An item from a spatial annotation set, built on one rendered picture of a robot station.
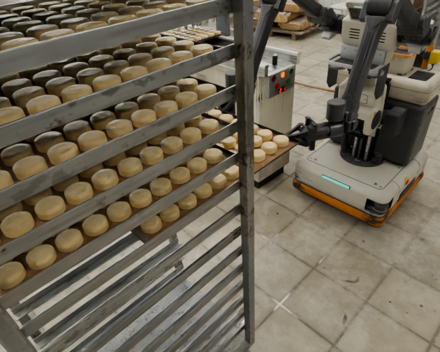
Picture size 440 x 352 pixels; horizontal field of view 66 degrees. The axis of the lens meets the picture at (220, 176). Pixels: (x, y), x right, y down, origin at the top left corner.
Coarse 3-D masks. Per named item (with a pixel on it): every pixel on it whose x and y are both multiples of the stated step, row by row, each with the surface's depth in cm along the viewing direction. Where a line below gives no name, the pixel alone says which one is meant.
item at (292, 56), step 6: (222, 36) 244; (210, 42) 254; (216, 42) 250; (222, 42) 245; (228, 42) 240; (270, 48) 215; (276, 48) 213; (264, 54) 221; (270, 54) 217; (282, 54) 210; (288, 54) 206; (294, 54) 203; (282, 60) 212; (288, 60) 208; (294, 60) 205
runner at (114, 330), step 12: (240, 228) 103; (228, 240) 101; (216, 252) 98; (192, 264) 96; (204, 264) 96; (180, 276) 90; (168, 288) 89; (144, 300) 88; (156, 300) 87; (132, 312) 82; (144, 312) 85; (120, 324) 80; (108, 336) 79; (84, 348) 79; (96, 348) 78
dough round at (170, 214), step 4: (168, 208) 86; (172, 208) 85; (176, 208) 85; (160, 212) 84; (164, 212) 84; (168, 212) 84; (172, 212) 84; (176, 212) 84; (160, 216) 85; (164, 216) 84; (168, 216) 83; (172, 216) 83; (176, 216) 84; (164, 220) 84; (168, 220) 84; (172, 220) 84
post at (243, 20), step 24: (240, 0) 65; (240, 24) 67; (240, 48) 70; (240, 72) 73; (240, 96) 77; (240, 120) 81; (240, 144) 85; (240, 168) 89; (240, 192) 94; (240, 216) 100
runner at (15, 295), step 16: (224, 160) 85; (208, 176) 82; (176, 192) 76; (160, 208) 75; (128, 224) 70; (96, 240) 66; (112, 240) 68; (80, 256) 64; (48, 272) 61; (16, 288) 57; (32, 288) 60
